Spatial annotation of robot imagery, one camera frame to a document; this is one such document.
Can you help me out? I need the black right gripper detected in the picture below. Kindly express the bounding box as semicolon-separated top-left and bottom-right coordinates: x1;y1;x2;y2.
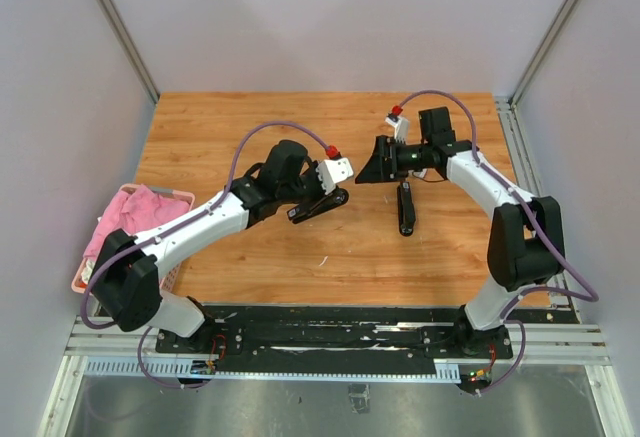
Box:
355;135;432;184

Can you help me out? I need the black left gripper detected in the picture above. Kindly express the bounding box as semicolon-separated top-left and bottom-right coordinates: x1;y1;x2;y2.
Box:
279;160;341;216

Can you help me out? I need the black stapler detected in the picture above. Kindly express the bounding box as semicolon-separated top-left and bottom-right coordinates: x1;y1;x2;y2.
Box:
287;188;349;225
397;181;416;237

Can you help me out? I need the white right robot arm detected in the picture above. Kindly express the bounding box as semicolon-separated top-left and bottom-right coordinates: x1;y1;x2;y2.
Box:
355;106;564;357

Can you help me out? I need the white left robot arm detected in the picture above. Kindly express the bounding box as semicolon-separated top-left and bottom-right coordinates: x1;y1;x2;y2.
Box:
89;140;336;353

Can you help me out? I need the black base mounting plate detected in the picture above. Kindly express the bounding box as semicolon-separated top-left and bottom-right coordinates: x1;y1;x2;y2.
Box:
155;305;513;377

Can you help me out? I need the pink cloth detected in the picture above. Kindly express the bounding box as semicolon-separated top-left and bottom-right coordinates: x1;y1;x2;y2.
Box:
83;185;190;261

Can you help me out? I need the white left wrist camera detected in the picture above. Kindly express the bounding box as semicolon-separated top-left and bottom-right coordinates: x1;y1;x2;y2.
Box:
316;157;354;195

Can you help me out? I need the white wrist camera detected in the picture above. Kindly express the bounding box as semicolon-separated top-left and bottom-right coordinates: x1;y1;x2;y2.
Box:
385;113;409;144
316;157;354;195

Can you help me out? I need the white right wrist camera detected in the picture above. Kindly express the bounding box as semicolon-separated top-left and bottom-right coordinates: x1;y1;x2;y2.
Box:
385;113;409;144

